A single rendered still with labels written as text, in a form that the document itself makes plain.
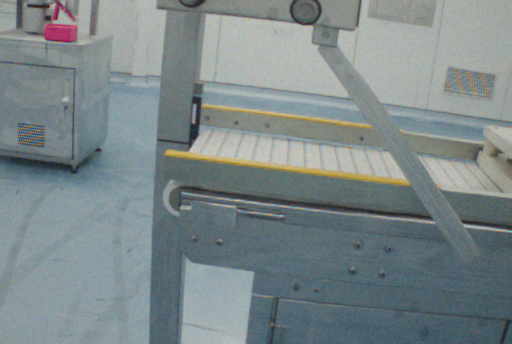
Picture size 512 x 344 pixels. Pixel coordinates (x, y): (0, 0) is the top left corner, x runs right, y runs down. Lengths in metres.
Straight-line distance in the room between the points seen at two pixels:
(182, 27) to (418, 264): 0.53
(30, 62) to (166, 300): 2.31
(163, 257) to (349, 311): 0.40
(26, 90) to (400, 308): 2.75
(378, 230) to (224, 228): 0.19
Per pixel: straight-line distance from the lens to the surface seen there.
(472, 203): 0.72
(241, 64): 5.78
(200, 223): 0.71
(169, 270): 1.08
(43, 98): 3.24
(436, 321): 0.86
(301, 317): 0.83
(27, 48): 3.24
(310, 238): 0.71
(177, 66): 0.95
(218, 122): 0.94
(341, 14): 0.61
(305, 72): 5.77
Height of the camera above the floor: 1.16
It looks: 17 degrees down
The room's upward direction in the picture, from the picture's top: 7 degrees clockwise
